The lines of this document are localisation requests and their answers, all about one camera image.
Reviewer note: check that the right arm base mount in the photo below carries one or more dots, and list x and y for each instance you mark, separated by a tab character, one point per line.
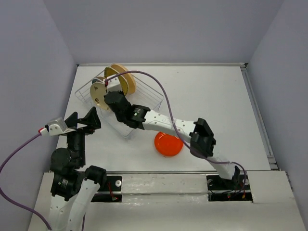
219	190

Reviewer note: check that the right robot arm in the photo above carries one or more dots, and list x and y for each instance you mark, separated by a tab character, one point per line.
197	134

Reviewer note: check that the small cream plate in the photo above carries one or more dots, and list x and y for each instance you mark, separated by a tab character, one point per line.
97	92

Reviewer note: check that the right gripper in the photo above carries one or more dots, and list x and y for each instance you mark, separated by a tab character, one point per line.
111	99

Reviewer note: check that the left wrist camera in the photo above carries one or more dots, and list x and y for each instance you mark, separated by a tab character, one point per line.
57	126

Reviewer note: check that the orange plate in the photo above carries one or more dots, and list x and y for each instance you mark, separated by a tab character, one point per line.
167	145

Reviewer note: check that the white wire dish rack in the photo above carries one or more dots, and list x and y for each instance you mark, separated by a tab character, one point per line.
144	95

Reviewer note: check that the white green-rimmed plate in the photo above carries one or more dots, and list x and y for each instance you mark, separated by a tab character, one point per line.
98	79

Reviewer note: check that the tan round plate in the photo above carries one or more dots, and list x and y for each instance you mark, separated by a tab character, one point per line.
127	80

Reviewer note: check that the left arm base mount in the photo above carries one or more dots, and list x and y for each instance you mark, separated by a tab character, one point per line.
110	192

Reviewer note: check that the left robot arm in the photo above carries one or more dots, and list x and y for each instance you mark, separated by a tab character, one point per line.
72	190

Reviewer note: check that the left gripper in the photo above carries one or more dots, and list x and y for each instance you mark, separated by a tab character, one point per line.
80	128

